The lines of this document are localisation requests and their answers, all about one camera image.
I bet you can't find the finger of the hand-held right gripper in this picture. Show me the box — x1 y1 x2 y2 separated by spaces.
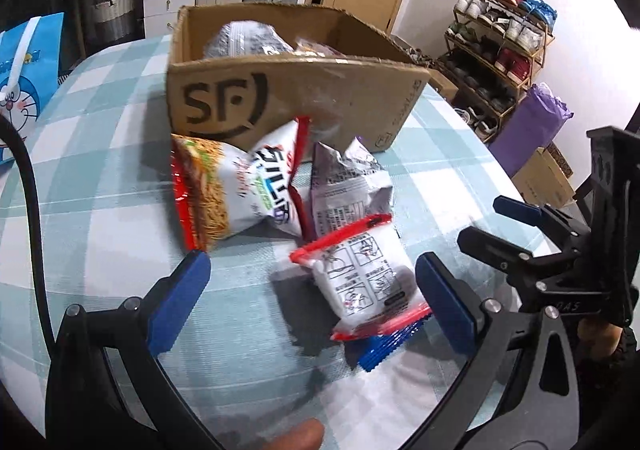
492 195 593 242
456 226 588 282

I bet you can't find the person's right hand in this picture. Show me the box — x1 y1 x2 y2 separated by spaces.
575 317 624 364

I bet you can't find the wooden shoe rack with shoes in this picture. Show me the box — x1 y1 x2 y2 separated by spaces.
439 0 557 141

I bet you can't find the purple bag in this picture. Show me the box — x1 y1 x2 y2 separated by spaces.
488 82 574 179

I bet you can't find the brown cardboard box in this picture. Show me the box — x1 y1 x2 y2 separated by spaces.
167 4 431 154

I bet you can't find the white red-edged snack packet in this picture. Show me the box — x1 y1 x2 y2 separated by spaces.
290 213 434 342

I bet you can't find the printed cardboard floor box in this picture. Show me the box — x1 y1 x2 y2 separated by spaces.
510 142 577 209

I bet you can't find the grey snack bag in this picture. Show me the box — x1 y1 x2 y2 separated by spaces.
309 136 394 237

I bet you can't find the person's left hand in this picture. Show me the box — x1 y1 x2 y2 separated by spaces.
262 419 325 450

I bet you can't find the blue snack packet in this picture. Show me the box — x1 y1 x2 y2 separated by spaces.
356 317 433 372

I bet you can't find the white noodle snack bag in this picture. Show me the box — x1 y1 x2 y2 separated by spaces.
171 117 312 252

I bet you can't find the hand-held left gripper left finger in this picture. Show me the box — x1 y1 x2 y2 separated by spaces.
46 249 227 450

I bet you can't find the blue cartoon tote bag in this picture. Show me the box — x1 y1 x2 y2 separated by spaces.
0 12 66 166

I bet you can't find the wicker basket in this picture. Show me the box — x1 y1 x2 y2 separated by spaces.
95 0 135 24

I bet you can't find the small plain cardboard box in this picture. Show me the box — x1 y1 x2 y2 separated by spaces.
429 69 459 102

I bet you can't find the black cable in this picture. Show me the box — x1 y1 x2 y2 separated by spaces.
0 116 55 352

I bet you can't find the silver triangular snack bag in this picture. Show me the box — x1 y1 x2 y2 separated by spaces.
204 21 296 60

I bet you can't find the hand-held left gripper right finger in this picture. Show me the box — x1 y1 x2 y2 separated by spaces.
414 252 582 450

